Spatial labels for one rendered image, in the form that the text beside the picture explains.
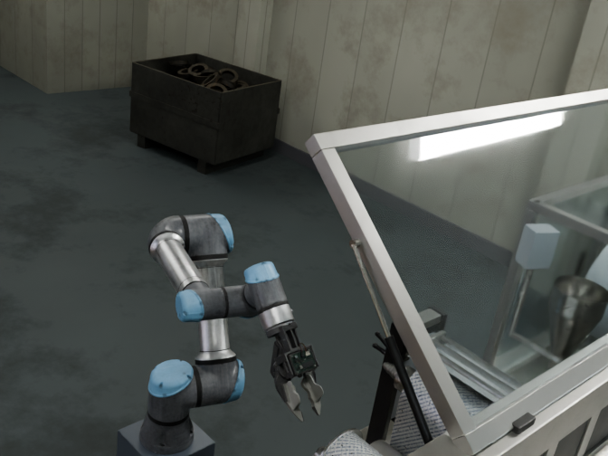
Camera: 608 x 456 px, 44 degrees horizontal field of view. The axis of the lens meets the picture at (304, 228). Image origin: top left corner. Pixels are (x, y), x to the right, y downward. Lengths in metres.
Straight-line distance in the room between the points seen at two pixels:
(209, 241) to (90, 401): 1.85
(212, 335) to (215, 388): 0.15
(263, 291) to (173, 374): 0.50
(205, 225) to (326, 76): 4.63
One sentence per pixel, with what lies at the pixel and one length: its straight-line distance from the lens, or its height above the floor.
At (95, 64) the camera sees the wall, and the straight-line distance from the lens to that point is 8.54.
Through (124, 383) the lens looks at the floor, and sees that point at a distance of 3.91.
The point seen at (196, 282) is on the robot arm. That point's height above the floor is 1.48.
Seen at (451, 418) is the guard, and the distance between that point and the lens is 1.16.
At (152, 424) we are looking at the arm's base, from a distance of 2.16.
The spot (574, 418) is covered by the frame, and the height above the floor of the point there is 1.61.
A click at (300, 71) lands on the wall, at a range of 6.85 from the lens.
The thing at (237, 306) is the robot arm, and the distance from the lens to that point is 1.77.
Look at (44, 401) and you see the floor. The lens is 3.82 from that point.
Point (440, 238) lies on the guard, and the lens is 1.30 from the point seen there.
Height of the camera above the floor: 2.38
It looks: 25 degrees down
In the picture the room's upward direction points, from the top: 9 degrees clockwise
